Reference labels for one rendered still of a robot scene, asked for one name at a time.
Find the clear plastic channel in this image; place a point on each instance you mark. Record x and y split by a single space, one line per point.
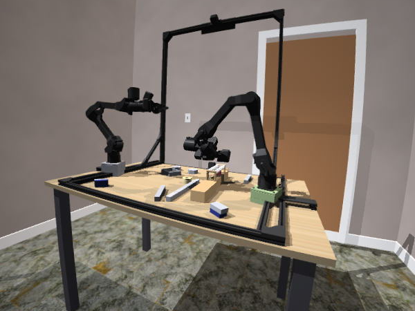
220 170

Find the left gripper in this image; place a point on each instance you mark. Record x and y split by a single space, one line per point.
222 156

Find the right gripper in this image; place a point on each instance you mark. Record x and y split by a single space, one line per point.
152 106

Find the grey square stick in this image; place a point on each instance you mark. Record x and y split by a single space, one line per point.
247 177
159 193

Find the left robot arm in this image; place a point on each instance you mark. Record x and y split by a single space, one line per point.
262 158

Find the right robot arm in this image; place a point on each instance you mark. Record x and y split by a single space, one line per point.
113 143

